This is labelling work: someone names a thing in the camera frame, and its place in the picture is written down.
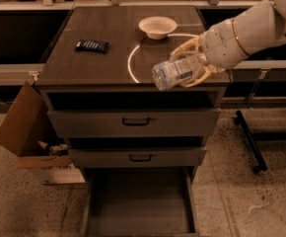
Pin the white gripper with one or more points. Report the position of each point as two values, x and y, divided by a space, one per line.
222 46

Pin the clear plastic water bottle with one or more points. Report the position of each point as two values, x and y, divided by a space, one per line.
178 70

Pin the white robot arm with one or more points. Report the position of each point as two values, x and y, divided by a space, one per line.
261 26

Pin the top grey drawer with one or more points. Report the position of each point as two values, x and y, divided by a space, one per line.
78 124

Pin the grey drawer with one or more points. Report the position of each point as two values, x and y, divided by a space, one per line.
78 124
133 158

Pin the middle grey drawer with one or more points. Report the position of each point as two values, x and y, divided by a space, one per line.
133 158

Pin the dark wooden drawer cabinet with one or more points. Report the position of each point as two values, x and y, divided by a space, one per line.
121 79

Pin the open bottom drawer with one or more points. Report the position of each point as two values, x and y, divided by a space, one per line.
140 202

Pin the white bowl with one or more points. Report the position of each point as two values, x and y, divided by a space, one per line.
157 28

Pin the black wheeled stand leg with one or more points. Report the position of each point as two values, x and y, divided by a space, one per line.
261 165

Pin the dark snack bar packet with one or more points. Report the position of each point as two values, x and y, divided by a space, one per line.
92 45

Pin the open cardboard box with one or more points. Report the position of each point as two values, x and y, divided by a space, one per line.
28 133

